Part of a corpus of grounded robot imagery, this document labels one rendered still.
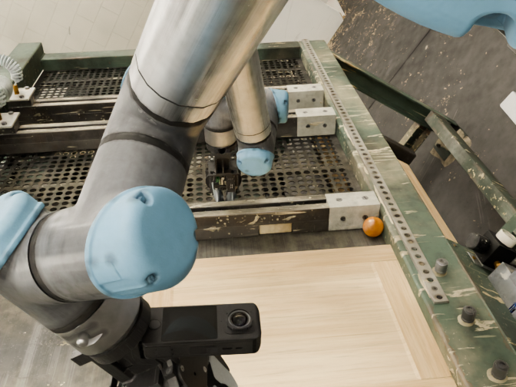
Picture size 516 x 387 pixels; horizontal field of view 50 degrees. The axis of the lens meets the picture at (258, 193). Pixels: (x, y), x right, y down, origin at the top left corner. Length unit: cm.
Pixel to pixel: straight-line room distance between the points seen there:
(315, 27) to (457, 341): 398
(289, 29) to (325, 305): 384
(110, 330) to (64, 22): 606
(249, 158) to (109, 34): 539
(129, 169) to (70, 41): 616
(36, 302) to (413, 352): 78
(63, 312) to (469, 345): 79
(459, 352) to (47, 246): 82
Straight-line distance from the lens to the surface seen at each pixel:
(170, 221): 40
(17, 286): 48
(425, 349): 113
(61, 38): 658
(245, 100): 103
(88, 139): 183
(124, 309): 52
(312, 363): 108
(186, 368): 58
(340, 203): 137
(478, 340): 113
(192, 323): 56
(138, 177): 42
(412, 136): 290
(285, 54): 250
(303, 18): 483
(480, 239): 130
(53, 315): 50
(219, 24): 35
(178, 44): 37
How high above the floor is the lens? 165
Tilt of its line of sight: 20 degrees down
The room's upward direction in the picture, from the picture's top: 66 degrees counter-clockwise
